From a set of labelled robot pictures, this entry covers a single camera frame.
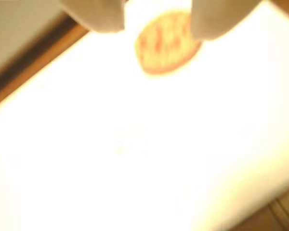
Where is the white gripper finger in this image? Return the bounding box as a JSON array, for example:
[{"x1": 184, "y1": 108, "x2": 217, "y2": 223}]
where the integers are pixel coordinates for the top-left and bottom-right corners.
[
  {"x1": 190, "y1": 0, "x2": 264, "y2": 41},
  {"x1": 59, "y1": 0, "x2": 126, "y2": 34}
]

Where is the white paper sheet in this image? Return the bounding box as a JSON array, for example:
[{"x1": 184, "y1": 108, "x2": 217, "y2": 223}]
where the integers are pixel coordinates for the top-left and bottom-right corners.
[{"x1": 0, "y1": 0, "x2": 289, "y2": 231}]

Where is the round mini cookie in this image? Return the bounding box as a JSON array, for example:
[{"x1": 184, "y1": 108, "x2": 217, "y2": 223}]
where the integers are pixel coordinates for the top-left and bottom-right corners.
[{"x1": 134, "y1": 11, "x2": 203, "y2": 76}]

